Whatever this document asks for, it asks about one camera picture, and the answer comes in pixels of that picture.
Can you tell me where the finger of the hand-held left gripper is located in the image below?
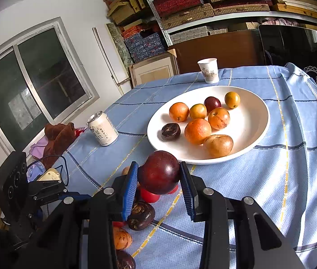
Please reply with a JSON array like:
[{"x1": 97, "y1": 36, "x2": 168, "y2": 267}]
[{"x1": 59, "y1": 192, "x2": 90, "y2": 202}]

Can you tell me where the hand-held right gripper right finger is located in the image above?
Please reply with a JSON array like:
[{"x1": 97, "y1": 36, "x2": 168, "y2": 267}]
[{"x1": 179, "y1": 161, "x2": 306, "y2": 269}]

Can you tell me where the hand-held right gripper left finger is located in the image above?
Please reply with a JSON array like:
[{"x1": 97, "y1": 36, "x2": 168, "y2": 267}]
[{"x1": 15, "y1": 161, "x2": 139, "y2": 269}]

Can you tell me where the dark water chestnut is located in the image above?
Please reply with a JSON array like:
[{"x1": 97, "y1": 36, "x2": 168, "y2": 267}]
[
  {"x1": 161, "y1": 123, "x2": 181, "y2": 142},
  {"x1": 127, "y1": 201, "x2": 156, "y2": 232},
  {"x1": 116, "y1": 250, "x2": 136, "y2": 269}
]

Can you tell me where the dark purple plum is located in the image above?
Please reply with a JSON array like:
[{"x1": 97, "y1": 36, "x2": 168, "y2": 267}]
[
  {"x1": 204, "y1": 96, "x2": 222, "y2": 113},
  {"x1": 138, "y1": 151, "x2": 181, "y2": 195}
]

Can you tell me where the tan round fruit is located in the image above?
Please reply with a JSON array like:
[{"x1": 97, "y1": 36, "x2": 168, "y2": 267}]
[{"x1": 113, "y1": 226, "x2": 133, "y2": 250}]

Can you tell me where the large tan dimpled fruit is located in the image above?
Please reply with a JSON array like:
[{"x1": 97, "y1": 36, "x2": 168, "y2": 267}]
[{"x1": 203, "y1": 134, "x2": 234, "y2": 158}]

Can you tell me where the large orange mandarin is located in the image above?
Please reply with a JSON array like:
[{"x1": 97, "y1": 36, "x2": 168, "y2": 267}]
[{"x1": 184, "y1": 118, "x2": 212, "y2": 145}]

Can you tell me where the orange marked fruit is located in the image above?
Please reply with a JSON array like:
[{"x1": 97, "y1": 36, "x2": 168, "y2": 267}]
[{"x1": 208, "y1": 107, "x2": 231, "y2": 130}]

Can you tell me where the deep orange tangerine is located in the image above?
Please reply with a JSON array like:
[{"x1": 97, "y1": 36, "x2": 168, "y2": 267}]
[{"x1": 169, "y1": 102, "x2": 190, "y2": 123}]

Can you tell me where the yellow orange kumquat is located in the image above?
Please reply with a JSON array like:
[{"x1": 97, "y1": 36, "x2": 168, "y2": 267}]
[
  {"x1": 224, "y1": 91, "x2": 241, "y2": 109},
  {"x1": 189, "y1": 103, "x2": 207, "y2": 120}
]

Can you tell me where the white oval plate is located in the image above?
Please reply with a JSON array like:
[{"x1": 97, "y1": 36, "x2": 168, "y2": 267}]
[{"x1": 147, "y1": 85, "x2": 271, "y2": 165}]

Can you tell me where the light blue cloth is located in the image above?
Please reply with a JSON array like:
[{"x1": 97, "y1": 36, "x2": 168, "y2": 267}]
[{"x1": 27, "y1": 164, "x2": 46, "y2": 182}]

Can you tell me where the cream power strip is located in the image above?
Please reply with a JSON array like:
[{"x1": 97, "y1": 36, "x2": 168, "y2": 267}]
[{"x1": 37, "y1": 168, "x2": 62, "y2": 182}]

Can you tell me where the pink cloth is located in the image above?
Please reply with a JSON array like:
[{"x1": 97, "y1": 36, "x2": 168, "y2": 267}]
[{"x1": 30, "y1": 137, "x2": 50, "y2": 159}]

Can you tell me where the brown plush toy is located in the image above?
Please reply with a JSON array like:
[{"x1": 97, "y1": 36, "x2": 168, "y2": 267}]
[{"x1": 44, "y1": 122, "x2": 76, "y2": 169}]

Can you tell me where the white drink can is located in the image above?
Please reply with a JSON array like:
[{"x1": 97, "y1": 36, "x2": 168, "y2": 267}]
[{"x1": 87, "y1": 111, "x2": 119, "y2": 147}]

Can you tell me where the white paper cup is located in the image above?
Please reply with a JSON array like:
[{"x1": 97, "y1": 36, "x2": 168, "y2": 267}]
[{"x1": 198, "y1": 58, "x2": 220, "y2": 84}]

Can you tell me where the beige framed panel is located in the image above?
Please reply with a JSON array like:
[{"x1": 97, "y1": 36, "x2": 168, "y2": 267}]
[{"x1": 129, "y1": 49, "x2": 180, "y2": 89}]

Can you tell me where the white leaning slat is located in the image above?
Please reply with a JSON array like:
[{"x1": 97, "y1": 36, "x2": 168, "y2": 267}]
[{"x1": 93, "y1": 27, "x2": 125, "y2": 96}]

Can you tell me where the brown wooden board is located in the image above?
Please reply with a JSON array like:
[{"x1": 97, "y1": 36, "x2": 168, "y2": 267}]
[{"x1": 168, "y1": 29, "x2": 265, "y2": 76}]

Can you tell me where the green marbled panel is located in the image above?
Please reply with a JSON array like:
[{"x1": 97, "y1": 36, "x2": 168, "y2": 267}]
[{"x1": 106, "y1": 23, "x2": 135, "y2": 65}]

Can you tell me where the stack of blue patterned boxes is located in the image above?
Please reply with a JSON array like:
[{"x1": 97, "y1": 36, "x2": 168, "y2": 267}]
[{"x1": 122, "y1": 24, "x2": 166, "y2": 63}]

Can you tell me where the black flat screen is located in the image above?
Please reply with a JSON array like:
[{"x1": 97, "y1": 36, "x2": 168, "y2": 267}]
[{"x1": 259, "y1": 24, "x2": 317, "y2": 90}]

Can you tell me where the white metal shelf rack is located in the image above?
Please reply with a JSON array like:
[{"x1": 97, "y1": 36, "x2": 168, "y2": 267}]
[{"x1": 133, "y1": 0, "x2": 317, "y2": 47}]

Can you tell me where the pile of flat woven boxes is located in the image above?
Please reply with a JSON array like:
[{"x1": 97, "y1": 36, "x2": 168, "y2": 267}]
[{"x1": 140, "y1": 0, "x2": 317, "y2": 44}]

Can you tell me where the stack of tan wooden boxes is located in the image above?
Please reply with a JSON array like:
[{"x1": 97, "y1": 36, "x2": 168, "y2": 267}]
[{"x1": 102, "y1": 0, "x2": 153, "y2": 26}]

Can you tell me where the pink fabric bundle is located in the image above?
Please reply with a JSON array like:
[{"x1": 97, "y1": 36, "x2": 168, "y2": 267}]
[{"x1": 261, "y1": 17, "x2": 296, "y2": 27}]

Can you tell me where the sliding window white frame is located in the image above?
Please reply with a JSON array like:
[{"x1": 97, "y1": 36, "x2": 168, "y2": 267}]
[{"x1": 0, "y1": 17, "x2": 100, "y2": 171}]

